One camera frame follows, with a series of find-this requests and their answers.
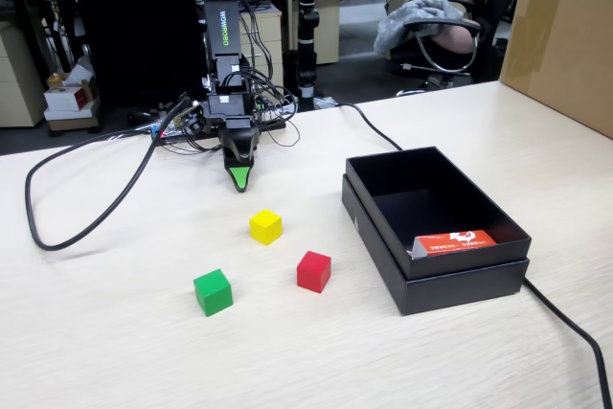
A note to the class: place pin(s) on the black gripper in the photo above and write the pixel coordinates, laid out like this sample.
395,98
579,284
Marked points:
234,122

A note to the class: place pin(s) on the yellow wooden cube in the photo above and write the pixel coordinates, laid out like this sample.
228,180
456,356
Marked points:
265,229

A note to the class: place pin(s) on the red wooden cube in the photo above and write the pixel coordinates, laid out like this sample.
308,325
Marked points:
312,272

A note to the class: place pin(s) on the green wooden cube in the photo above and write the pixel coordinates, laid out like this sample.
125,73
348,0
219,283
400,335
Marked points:
213,294

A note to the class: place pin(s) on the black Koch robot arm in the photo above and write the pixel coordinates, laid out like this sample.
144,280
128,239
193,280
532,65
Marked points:
222,21

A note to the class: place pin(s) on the black box inner tray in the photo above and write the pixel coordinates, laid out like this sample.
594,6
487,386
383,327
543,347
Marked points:
383,174

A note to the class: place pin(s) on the flat white brown box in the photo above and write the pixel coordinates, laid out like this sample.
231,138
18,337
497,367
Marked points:
79,118

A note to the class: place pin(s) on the white red small box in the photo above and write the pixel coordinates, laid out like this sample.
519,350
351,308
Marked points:
72,97

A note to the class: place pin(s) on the open cardboard box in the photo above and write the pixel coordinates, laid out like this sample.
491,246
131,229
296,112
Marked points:
81,74

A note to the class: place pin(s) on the black open box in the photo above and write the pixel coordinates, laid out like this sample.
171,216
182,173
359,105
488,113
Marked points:
455,291

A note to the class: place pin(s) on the large cardboard box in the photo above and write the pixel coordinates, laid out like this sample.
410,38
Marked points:
565,45

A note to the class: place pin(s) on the controller board with LED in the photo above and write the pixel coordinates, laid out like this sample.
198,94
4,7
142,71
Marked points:
273,117

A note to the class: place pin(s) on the beige drawer cabinet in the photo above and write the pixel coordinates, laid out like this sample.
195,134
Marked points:
273,40

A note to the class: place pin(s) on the black vertical pole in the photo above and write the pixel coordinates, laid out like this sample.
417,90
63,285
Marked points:
307,45

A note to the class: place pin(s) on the tall beige cabinet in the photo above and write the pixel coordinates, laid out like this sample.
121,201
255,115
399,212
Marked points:
328,21

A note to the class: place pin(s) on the black mesh office chair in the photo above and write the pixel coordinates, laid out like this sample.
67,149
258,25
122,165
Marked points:
139,21

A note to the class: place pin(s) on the grey blanket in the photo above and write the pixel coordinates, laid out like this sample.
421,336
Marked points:
416,16

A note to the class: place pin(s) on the orange white carton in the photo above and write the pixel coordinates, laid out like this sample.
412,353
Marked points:
455,242

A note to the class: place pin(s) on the wide beige cabinet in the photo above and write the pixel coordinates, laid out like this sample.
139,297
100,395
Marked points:
19,83

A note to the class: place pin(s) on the pink cushion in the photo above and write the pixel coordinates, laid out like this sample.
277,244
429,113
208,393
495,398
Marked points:
455,40

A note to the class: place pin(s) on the office chair chrome armrest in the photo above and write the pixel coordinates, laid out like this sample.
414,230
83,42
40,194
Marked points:
500,21

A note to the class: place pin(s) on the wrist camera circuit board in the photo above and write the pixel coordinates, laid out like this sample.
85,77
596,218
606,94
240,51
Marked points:
184,117

